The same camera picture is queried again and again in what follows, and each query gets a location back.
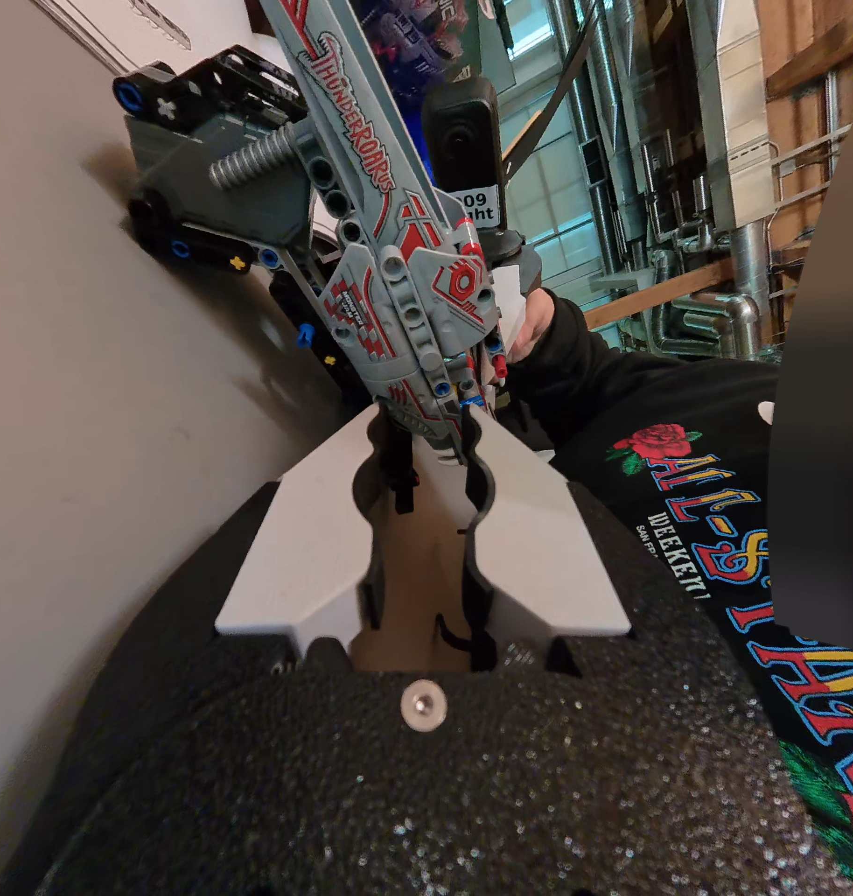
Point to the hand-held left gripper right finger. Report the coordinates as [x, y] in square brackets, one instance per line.
[545, 553]

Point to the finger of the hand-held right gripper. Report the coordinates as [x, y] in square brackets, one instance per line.
[512, 301]

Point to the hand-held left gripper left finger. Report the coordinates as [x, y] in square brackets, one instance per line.
[307, 553]

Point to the grey red toy brick model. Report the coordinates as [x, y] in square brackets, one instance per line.
[398, 294]

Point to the black toy brick chassis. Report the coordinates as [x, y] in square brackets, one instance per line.
[209, 175]

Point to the person's right forearm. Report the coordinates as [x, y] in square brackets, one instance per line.
[594, 371]

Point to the silver duct elbow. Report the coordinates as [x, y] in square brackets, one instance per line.
[720, 308]

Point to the person's right hand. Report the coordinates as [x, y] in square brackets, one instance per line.
[538, 318]

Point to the black toy set box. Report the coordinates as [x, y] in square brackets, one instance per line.
[412, 35]

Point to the wooden beam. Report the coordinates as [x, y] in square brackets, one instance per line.
[650, 297]

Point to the black printed sweatshirt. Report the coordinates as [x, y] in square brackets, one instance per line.
[713, 392]

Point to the white building instruction booklet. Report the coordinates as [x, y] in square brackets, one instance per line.
[216, 28]

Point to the thin silver duct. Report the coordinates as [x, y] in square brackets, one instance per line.
[587, 105]

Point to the large silver ventilation duct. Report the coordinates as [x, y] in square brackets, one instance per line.
[734, 140]

